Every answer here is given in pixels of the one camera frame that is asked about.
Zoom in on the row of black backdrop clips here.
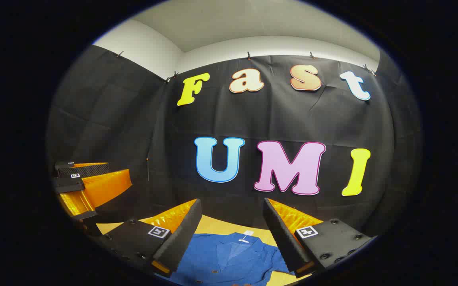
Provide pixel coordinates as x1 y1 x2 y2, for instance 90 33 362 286
116 50 376 82

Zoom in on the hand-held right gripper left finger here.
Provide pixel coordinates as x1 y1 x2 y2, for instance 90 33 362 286
94 199 203 278

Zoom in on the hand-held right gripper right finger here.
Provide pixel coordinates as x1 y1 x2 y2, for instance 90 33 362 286
263 197 375 278

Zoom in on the blue corduroy jacket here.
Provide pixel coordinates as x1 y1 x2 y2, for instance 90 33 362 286
161 232 295 286

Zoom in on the black backdrop cloth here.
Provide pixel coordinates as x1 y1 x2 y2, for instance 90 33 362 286
46 44 424 239

